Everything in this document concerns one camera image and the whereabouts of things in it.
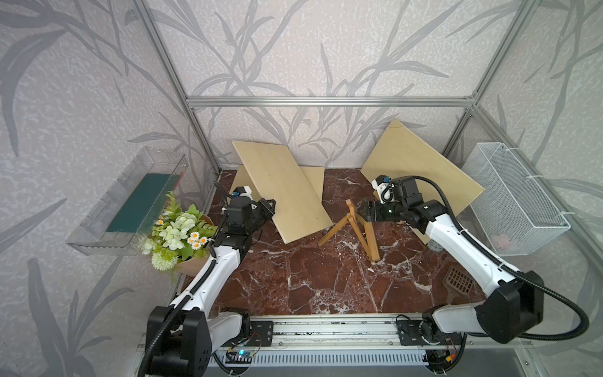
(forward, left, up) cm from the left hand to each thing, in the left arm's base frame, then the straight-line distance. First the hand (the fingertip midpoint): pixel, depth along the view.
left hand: (275, 200), depth 82 cm
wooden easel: (-12, -36, -16) cm, 41 cm away
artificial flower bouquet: (-18, +23, +9) cm, 31 cm away
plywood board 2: (+30, -15, -18) cm, 38 cm away
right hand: (-3, -31, -1) cm, 31 cm away
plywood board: (+19, -48, +5) cm, 52 cm away
